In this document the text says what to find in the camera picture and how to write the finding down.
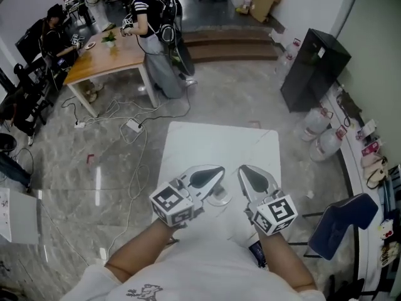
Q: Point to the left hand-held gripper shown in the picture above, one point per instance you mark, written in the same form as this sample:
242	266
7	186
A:
171	204

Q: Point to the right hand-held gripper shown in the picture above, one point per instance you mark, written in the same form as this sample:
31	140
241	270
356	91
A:
275	213

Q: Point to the small clear plate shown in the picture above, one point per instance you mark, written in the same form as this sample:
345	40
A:
224	200

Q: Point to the person's left forearm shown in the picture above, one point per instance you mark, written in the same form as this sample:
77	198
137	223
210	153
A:
138	252

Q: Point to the person's right forearm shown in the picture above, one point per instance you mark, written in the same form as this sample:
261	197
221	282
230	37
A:
286	259

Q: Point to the small plate with item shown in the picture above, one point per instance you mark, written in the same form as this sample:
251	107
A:
90	45

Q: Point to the blue device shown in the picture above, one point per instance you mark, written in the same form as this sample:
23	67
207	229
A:
257	249

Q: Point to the blue chair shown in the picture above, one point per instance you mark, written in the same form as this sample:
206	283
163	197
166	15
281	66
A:
341	224

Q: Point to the clear water jug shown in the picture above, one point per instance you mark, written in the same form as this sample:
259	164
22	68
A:
291	52
326	144
314	124

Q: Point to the white power strip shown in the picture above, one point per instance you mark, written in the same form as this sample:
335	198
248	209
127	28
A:
134	125
80	124

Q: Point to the white plush toy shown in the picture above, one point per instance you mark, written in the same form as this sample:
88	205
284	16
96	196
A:
387	229

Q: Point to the brown wooden steps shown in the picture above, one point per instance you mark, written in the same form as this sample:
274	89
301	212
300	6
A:
228	45

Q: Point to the black cabinet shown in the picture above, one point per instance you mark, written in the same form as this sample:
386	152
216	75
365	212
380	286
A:
313	71

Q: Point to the wooden table with white legs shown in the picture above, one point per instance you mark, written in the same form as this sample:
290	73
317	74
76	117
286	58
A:
106	61

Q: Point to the small potted plant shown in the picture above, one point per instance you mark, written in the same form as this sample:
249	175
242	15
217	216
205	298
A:
109	39

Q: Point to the white box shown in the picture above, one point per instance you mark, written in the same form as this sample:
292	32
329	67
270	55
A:
18	215

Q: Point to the black bin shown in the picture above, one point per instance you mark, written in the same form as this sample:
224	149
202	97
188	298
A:
7	141

